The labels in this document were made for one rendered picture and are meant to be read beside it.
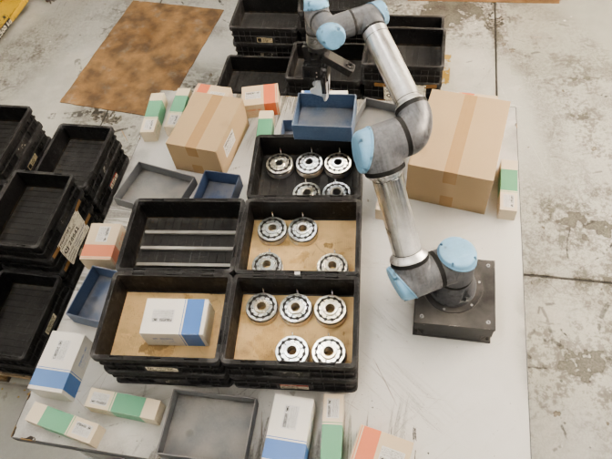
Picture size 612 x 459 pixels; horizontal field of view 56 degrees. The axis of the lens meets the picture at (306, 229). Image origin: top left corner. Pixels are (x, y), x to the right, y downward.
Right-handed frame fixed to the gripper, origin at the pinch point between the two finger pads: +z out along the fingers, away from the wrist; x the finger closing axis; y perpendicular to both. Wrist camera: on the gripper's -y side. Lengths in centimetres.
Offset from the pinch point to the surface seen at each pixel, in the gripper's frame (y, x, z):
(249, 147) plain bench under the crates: 39, -16, 40
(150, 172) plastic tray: 76, 3, 42
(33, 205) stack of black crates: 139, 9, 64
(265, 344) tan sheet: 7, 76, 40
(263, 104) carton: 35, -34, 30
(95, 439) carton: 55, 109, 53
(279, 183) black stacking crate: 17.3, 12.8, 31.0
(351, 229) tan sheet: -12.6, 29.8, 33.3
